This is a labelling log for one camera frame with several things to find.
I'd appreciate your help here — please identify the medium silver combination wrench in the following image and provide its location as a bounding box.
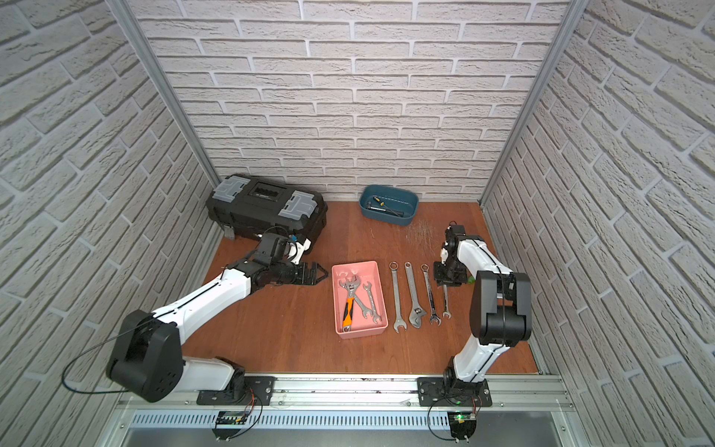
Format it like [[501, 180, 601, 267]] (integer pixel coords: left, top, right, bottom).
[[421, 264, 441, 326]]

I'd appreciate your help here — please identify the small silver combination wrench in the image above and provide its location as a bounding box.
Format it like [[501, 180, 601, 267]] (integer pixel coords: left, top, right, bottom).
[[441, 285, 452, 320]]

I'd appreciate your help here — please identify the silver adjustable wrench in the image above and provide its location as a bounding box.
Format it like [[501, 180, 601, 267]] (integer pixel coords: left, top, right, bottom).
[[404, 262, 426, 329]]

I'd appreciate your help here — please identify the pink plastic storage box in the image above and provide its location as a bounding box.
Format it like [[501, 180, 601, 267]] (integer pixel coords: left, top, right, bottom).
[[331, 261, 389, 340]]

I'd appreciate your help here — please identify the large silver combination wrench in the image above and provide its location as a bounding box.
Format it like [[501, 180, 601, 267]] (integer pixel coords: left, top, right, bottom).
[[389, 261, 407, 333]]

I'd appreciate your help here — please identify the silver end wrench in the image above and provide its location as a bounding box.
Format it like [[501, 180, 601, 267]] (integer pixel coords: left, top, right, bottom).
[[349, 291, 374, 318]]

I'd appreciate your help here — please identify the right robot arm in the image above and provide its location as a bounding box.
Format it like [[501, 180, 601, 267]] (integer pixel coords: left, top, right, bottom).
[[433, 223, 533, 391]]

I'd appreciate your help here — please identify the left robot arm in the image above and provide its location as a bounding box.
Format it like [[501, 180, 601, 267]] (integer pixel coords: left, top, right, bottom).
[[105, 233, 329, 405]]

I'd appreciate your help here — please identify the small silver open wrench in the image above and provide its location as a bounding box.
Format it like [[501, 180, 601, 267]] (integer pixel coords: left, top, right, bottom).
[[363, 282, 382, 324]]

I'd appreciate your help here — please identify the teal plastic bin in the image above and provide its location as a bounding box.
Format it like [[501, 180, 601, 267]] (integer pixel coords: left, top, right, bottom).
[[359, 184, 419, 226]]

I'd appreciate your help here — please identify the black plastic toolbox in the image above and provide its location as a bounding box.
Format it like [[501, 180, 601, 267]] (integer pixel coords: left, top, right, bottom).
[[206, 174, 328, 254]]

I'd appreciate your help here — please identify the screwdriver in teal bin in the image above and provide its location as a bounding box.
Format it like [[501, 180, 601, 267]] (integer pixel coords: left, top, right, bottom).
[[368, 196, 404, 217]]

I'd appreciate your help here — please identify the right controller board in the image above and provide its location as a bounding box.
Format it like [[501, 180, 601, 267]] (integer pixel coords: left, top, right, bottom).
[[447, 412, 478, 443]]

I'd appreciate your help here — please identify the controller board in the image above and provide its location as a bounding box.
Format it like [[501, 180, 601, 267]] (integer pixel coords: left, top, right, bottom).
[[212, 411, 251, 441], [447, 412, 478, 443]]

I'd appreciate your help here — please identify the left controller board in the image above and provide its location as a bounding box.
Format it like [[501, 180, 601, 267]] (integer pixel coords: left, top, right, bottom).
[[212, 411, 251, 441]]

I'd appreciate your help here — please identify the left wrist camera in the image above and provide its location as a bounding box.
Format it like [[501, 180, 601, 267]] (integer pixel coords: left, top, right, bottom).
[[286, 236, 312, 264]]

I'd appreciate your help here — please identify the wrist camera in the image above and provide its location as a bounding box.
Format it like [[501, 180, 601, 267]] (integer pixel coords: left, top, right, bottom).
[[441, 222, 465, 264], [286, 236, 312, 264]]

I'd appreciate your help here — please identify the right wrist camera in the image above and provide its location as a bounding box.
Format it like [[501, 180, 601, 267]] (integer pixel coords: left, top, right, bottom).
[[441, 222, 465, 264]]

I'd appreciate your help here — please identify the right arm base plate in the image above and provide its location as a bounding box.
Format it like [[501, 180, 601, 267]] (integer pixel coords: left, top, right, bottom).
[[416, 376, 493, 408]]

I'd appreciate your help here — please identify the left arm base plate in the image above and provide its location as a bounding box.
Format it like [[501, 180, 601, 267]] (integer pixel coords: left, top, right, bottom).
[[197, 374, 277, 406]]

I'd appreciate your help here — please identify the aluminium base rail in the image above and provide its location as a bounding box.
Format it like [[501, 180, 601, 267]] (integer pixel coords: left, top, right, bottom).
[[114, 372, 576, 415]]

